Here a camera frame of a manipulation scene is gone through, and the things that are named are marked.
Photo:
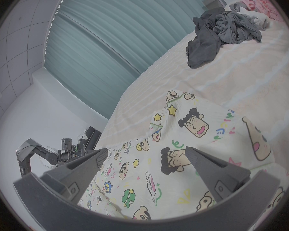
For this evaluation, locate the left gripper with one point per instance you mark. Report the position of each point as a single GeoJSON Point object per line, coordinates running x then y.
{"type": "Point", "coordinates": [81, 150]}

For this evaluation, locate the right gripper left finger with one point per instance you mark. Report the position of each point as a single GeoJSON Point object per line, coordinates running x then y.
{"type": "Point", "coordinates": [74, 177]}

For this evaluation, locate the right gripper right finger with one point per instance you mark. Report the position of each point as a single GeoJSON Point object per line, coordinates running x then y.
{"type": "Point", "coordinates": [221, 177]}

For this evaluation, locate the white printed pyjama top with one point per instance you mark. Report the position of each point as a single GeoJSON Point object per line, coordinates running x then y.
{"type": "Point", "coordinates": [183, 129]}

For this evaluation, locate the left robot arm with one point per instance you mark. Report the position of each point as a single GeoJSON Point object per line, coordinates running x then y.
{"type": "Point", "coordinates": [45, 154]}

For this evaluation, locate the bed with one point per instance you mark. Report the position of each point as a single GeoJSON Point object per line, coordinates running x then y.
{"type": "Point", "coordinates": [243, 68]}

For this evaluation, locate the black chest of drawers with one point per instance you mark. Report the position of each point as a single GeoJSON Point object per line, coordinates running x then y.
{"type": "Point", "coordinates": [92, 138]}

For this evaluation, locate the blue-green curtain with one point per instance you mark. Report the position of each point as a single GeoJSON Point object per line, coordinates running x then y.
{"type": "Point", "coordinates": [134, 20]}
{"type": "Point", "coordinates": [86, 80]}

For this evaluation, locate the black garment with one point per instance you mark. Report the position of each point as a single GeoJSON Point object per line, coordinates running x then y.
{"type": "Point", "coordinates": [202, 49]}

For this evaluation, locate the white garment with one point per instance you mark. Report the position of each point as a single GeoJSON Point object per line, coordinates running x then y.
{"type": "Point", "coordinates": [257, 18]}

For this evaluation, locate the light grey garment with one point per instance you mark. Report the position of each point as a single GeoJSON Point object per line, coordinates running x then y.
{"type": "Point", "coordinates": [236, 7]}

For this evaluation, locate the grey bedside table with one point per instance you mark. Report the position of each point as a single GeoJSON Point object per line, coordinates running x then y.
{"type": "Point", "coordinates": [211, 2]}

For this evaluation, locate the pink garment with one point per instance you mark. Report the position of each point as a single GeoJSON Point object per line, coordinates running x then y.
{"type": "Point", "coordinates": [267, 5]}

